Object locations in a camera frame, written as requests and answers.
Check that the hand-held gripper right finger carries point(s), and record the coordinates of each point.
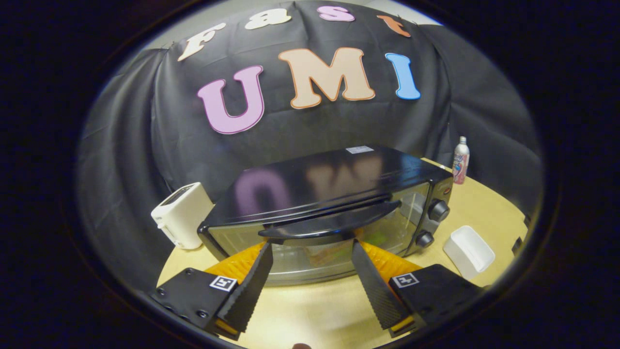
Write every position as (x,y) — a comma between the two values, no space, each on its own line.
(373,286)

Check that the black backdrop cloth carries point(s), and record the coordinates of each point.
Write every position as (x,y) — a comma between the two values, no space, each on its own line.
(135,145)

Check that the bread lettuce sandwich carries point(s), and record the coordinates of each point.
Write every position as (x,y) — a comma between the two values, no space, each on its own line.
(377,238)

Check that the pink labelled drink bottle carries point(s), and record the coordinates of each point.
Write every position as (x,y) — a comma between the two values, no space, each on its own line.
(460,162)

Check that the black toaster oven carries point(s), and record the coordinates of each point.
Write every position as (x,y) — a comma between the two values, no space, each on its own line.
(329,184)

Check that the black table edge clamp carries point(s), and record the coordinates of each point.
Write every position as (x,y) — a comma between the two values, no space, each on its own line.
(517,245)

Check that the white pop-up toaster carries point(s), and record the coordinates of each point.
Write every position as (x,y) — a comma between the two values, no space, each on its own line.
(184,215)

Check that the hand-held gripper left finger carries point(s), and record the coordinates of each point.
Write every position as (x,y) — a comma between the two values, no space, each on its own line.
(249,286)

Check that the white rectangular plastic container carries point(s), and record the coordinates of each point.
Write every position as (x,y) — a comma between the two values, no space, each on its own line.
(467,252)

